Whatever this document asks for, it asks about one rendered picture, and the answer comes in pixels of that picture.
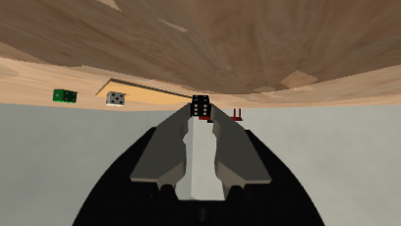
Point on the black die with white pips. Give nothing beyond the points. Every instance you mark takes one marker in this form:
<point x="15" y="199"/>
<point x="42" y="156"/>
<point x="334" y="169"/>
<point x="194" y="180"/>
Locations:
<point x="200" y="105"/>

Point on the green die with white pips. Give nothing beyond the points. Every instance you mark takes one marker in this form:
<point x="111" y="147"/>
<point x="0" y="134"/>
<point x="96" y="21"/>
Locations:
<point x="66" y="96"/>

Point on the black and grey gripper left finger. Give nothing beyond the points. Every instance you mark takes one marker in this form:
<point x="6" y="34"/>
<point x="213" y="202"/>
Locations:
<point x="158" y="157"/>

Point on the beige and black die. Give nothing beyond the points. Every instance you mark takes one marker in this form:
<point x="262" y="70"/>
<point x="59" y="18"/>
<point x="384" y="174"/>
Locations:
<point x="115" y="98"/>

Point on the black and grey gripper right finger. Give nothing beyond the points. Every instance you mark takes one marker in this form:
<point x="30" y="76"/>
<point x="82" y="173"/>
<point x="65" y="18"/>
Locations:
<point x="242" y="159"/>

